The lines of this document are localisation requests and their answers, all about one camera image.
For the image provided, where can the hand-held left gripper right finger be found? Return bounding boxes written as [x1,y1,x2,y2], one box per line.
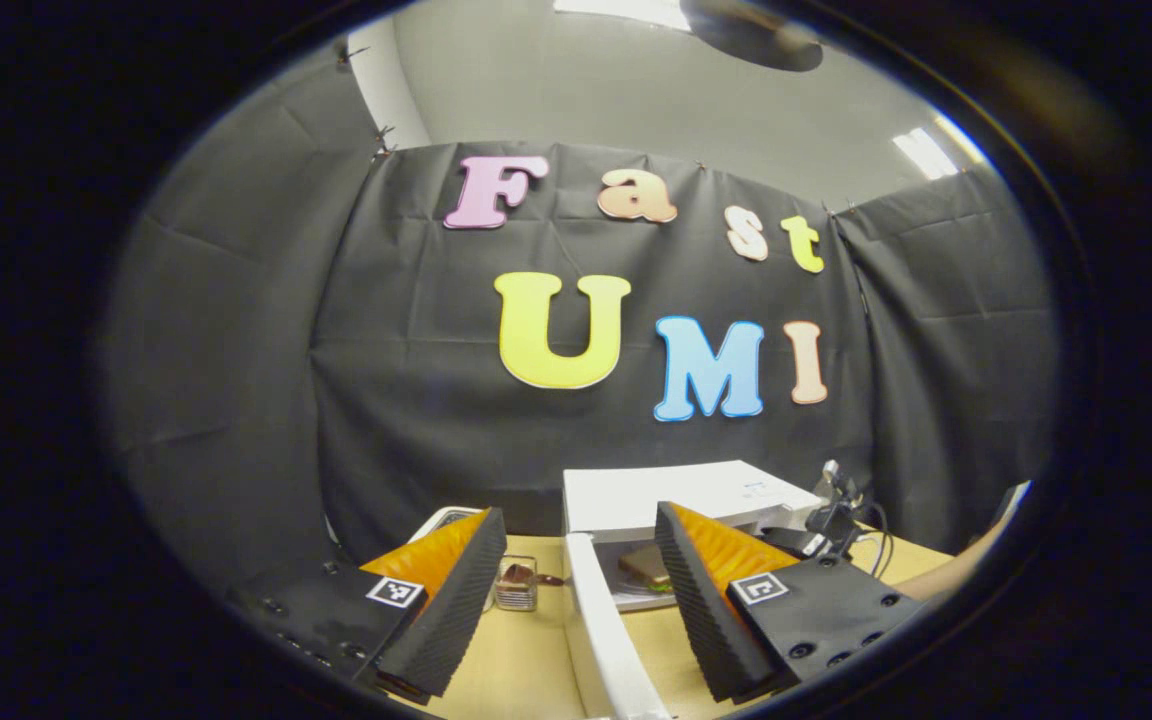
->
[654,500,927,704]

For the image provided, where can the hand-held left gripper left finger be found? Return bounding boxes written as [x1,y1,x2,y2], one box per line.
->
[231,507,509,701]

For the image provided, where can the sandwich with lettuce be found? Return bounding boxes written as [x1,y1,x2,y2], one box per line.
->
[619,545,677,593]

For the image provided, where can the white microwave oven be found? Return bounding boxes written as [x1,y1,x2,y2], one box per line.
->
[561,460,827,720]

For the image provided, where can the white toaster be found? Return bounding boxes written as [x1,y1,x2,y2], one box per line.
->
[408,505,485,546]

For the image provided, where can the white cloth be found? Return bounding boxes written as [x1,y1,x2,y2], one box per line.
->
[991,480,1034,536]

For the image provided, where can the black backdrop cloth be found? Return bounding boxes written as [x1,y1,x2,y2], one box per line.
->
[101,45,1062,621]

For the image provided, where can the dark round ceiling fixture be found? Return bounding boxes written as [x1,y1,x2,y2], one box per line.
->
[681,0,825,73]

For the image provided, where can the black cable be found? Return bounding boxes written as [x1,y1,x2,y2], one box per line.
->
[851,500,897,581]

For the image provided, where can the metal wire basket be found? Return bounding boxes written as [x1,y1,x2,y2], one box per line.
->
[492,555,569,613]

